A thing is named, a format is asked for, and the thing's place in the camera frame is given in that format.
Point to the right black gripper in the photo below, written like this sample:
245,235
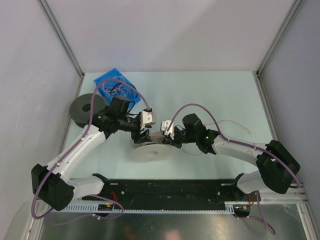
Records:
168,140

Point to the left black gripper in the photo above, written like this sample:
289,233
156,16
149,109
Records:
138,138

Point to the blue plastic bin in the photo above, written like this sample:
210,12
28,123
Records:
116,87

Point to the light grey cable spool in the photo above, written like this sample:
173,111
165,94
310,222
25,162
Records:
152,151

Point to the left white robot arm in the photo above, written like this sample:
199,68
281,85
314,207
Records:
53,182

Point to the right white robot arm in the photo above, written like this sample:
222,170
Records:
277,168

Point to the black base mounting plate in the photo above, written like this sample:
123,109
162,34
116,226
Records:
175,194

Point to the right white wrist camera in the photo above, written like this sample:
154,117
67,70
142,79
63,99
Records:
167,128

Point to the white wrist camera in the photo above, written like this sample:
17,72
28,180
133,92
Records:
167,128
147,119

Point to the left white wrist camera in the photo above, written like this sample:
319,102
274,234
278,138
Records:
147,119

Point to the dark grey cable spool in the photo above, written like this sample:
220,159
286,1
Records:
83,110

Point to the aluminium frame rail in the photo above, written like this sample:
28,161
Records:
292,196

